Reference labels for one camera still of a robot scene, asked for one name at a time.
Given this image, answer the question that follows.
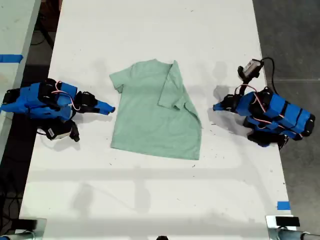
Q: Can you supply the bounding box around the small black box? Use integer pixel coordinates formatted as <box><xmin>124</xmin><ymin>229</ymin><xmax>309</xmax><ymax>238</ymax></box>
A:
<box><xmin>275</xmin><ymin>216</ymin><xmax>301</xmax><ymax>228</ymax></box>

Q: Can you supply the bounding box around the pale green T-shirt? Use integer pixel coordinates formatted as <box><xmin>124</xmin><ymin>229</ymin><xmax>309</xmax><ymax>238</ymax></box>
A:
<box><xmin>109</xmin><ymin>58</ymin><xmax>203</xmax><ymax>161</ymax></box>

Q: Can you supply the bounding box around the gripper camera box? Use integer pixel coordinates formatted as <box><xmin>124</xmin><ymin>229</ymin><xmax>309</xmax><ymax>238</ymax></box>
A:
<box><xmin>37</xmin><ymin>119</ymin><xmax>81</xmax><ymax>143</ymax></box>
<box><xmin>237</xmin><ymin>58</ymin><xmax>265</xmax><ymax>84</ymax></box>

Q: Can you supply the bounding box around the small blue tape square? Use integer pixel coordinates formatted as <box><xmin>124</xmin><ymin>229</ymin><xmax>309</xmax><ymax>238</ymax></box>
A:
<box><xmin>276</xmin><ymin>200</ymin><xmax>292</xmax><ymax>211</ymax></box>

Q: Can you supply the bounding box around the long blue tape strip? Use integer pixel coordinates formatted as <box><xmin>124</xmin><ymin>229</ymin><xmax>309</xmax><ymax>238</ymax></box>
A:
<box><xmin>0</xmin><ymin>53</ymin><xmax>24</xmax><ymax>64</ymax></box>

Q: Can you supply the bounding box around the camera black cable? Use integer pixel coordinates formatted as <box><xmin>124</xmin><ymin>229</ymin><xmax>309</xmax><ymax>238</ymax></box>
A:
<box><xmin>259</xmin><ymin>57</ymin><xmax>279</xmax><ymax>94</ymax></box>

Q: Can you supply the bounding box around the metal table bracket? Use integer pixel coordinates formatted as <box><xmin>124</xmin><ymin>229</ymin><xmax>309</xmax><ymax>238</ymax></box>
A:
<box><xmin>7</xmin><ymin>217</ymin><xmax>48</xmax><ymax>240</ymax></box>
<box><xmin>265</xmin><ymin>214</ymin><xmax>320</xmax><ymax>240</ymax></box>

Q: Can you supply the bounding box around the black floor cable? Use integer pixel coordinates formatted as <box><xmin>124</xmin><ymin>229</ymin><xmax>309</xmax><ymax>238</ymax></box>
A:
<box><xmin>31</xmin><ymin>14</ymin><xmax>55</xmax><ymax>50</ymax></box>

